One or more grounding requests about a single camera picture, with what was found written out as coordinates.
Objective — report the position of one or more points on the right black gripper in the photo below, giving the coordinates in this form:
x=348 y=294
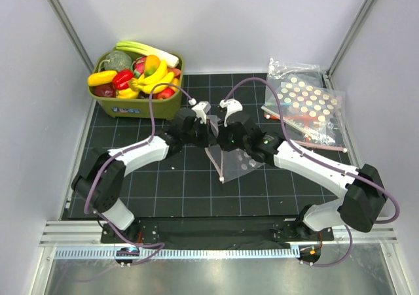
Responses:
x=222 y=139

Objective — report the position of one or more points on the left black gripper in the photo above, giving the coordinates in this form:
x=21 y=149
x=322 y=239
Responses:
x=205 y=140

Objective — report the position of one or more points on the clear pink zip bag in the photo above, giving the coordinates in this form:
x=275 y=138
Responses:
x=230 y=165

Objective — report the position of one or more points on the yellow banana bunch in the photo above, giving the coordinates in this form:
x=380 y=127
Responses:
x=159 y=79

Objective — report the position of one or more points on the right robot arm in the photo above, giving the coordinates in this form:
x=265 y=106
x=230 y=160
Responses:
x=359 y=191

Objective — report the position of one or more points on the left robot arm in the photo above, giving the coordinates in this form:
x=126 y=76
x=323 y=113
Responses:
x=100 y=177

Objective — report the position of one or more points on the stack of dotted zip bags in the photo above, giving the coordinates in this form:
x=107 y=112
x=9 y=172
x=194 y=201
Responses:
x=309 y=108

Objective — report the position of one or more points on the black grid mat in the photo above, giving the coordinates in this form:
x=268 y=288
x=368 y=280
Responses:
x=187 y=184

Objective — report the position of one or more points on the olive green plastic basket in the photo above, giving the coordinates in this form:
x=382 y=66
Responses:
x=139 y=108

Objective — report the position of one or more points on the yellow lemon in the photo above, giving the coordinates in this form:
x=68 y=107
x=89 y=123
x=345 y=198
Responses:
x=174 y=84

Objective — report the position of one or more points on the green white leek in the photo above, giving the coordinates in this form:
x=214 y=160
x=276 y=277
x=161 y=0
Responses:
x=146 y=50

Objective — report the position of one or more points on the small yellow banana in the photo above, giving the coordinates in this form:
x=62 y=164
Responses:
x=127 y=94

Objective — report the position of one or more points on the orange yellow mango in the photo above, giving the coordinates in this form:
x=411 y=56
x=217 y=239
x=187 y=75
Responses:
x=151 y=64

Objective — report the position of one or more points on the pink dragon fruit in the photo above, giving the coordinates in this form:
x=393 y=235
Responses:
x=137 y=67

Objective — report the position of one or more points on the red bell pepper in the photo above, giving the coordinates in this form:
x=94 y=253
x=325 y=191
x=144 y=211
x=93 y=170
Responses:
x=121 y=79

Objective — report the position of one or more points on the dark red apple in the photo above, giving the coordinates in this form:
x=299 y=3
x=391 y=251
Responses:
x=105 y=90

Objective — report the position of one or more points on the yellow squash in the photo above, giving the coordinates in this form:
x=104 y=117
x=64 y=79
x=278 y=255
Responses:
x=100 y=78

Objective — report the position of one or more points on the green melon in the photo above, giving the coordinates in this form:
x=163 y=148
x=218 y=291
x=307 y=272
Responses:
x=116 y=60

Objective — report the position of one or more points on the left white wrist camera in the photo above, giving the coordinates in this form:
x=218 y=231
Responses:
x=201 y=109

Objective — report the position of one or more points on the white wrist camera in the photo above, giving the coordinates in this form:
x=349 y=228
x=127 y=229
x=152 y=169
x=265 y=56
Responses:
x=230 y=106
x=201 y=109

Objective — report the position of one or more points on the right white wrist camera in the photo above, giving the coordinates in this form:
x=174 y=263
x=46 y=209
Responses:
x=230 y=106

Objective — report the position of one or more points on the slotted cable duct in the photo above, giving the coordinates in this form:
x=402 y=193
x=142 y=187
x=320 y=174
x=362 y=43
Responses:
x=129 y=253

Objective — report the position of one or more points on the left aluminium frame post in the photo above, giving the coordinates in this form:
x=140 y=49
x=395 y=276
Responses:
x=63 y=18

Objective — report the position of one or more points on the aluminium frame post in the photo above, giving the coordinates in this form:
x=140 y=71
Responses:
x=356 y=26
x=63 y=18

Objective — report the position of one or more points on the right aluminium frame post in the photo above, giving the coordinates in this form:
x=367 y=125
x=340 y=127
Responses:
x=356 y=26

